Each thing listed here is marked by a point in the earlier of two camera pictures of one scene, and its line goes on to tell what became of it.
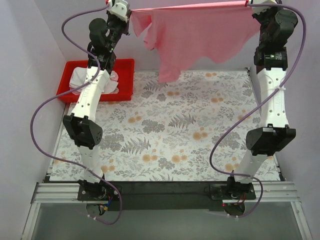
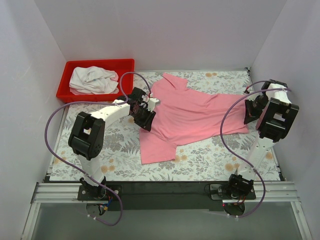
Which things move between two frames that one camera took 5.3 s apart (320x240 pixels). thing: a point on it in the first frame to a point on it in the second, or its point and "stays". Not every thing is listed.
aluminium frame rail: (46, 192) stays
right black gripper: (258, 15) to (250, 113)
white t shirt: (78, 76) stays
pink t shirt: (203, 32) to (185, 115)
